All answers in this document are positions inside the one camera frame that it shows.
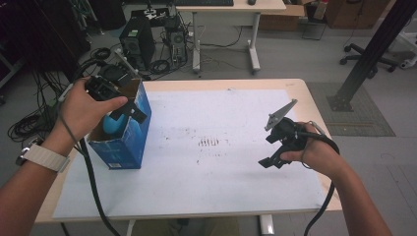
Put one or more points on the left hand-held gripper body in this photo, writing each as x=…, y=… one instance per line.
x=105, y=88

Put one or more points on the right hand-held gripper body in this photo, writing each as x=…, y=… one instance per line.
x=288, y=134

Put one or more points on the blue cardboard box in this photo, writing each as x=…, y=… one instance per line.
x=126, y=147

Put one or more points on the person's right hand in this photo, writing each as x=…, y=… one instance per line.
x=319, y=154

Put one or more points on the person's left hand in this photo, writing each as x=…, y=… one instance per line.
x=77, y=113

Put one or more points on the black computer tower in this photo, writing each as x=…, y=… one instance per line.
x=137, y=42

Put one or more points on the white table leg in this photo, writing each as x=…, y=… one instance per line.
x=267, y=224

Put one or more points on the white table mat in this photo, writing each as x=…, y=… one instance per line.
x=213, y=180

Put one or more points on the grey floor mat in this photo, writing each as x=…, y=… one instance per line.
x=360, y=121

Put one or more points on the grey computer tower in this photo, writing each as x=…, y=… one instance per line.
x=178, y=44

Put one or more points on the wristwatch with beige band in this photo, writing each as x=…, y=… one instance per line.
x=46, y=157

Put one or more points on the brown cardboard box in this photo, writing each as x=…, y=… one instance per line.
x=282, y=18

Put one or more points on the black office chair base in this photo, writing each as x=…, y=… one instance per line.
x=380, y=60

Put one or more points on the black metal pole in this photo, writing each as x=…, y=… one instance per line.
x=377, y=46

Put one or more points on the black keyboard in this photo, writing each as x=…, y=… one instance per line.
x=203, y=2

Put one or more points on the white desk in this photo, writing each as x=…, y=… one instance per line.
x=262, y=6

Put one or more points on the dark computer mouse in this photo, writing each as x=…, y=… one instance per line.
x=252, y=2

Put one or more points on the wooden cabinet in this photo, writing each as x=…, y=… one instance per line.
x=357, y=13

